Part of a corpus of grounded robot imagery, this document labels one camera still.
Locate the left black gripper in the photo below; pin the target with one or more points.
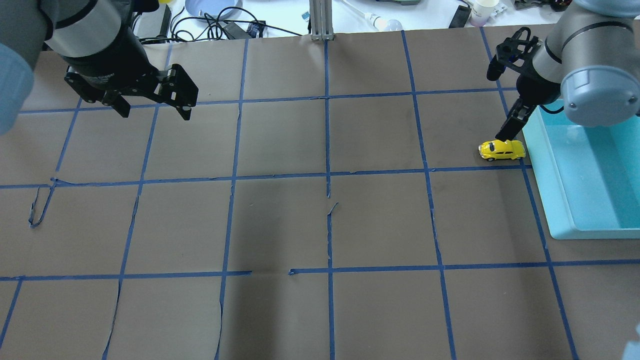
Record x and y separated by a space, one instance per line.
111 61

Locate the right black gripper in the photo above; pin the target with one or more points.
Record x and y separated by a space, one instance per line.
536 91

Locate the yellow beetle toy car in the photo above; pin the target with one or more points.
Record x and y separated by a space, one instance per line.
502 150

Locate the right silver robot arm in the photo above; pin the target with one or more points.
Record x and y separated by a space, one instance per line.
589 59

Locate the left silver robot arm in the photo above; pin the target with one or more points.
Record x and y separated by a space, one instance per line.
67 27

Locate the turquoise plastic bin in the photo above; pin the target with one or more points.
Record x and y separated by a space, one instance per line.
588 177

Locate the blue plate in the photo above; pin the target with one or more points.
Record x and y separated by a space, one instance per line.
227 8

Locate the lavender white cup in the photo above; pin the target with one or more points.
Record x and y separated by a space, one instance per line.
481 10

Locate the black power adapter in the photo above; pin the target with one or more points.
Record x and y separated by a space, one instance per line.
460 17

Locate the white light bulb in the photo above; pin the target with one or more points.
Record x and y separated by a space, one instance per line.
379 23

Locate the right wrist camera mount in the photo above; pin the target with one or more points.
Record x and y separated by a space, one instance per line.
516 52

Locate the aluminium frame post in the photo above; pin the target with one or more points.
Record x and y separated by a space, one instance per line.
321 20

